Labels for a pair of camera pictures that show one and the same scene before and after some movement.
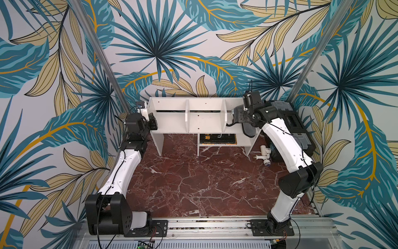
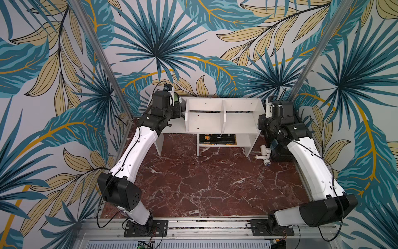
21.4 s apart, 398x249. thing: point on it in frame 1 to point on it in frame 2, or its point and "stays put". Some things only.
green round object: [249, 129] to [176, 97]
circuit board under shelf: [217, 139] stays put
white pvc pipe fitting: [265, 155] stays put
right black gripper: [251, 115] to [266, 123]
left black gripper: [152, 121] to [176, 111]
